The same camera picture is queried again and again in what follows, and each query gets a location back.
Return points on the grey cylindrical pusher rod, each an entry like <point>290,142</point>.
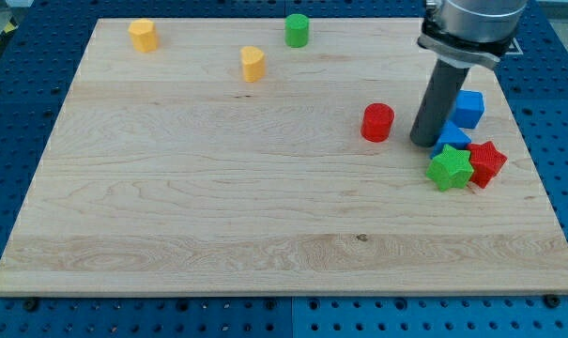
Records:
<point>443,87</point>

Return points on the red cylinder block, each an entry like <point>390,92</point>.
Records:
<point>377,121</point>

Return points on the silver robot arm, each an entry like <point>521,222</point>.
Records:
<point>463,34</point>

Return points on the blue cube block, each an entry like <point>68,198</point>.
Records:
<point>468,109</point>

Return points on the blue triangle block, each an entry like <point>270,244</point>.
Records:
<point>450,135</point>

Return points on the green star block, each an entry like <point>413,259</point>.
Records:
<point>450,168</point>

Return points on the red star block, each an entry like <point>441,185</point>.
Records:
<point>486,161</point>

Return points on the green cylinder block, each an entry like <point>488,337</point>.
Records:
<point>296,27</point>

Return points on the yellow half-round block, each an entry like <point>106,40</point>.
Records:
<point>253,62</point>

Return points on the wooden board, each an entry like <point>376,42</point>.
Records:
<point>168,175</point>

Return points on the yellow hexagon block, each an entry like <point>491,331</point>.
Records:
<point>143,35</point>

